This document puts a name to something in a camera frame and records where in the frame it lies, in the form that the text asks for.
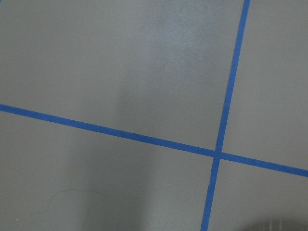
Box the blue tape line crosswise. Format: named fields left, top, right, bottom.
left=0, top=104, right=308, bottom=177

